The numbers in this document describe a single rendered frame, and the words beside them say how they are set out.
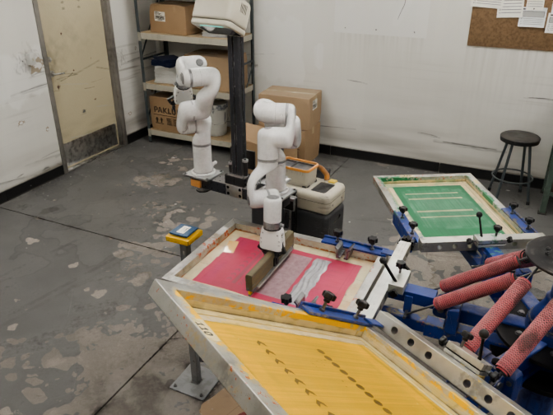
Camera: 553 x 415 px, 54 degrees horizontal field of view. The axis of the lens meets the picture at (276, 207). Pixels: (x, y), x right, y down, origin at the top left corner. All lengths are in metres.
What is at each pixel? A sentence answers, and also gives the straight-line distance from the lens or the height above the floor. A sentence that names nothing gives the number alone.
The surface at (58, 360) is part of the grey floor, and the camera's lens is 3.58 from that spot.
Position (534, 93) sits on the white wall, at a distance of 5.73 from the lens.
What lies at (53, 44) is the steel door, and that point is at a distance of 6.02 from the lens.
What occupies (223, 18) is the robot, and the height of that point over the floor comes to 1.94.
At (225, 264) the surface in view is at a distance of 2.41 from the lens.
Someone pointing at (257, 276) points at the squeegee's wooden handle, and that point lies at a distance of 2.19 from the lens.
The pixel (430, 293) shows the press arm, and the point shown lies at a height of 1.04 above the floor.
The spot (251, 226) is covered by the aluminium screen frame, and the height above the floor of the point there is 0.99.
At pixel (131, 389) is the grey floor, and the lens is 3.27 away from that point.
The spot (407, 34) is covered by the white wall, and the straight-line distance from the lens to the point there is 5.77.
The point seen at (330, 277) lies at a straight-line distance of 2.32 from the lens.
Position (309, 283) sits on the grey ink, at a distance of 2.27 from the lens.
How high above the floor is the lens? 2.23
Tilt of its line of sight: 26 degrees down
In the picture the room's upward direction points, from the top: straight up
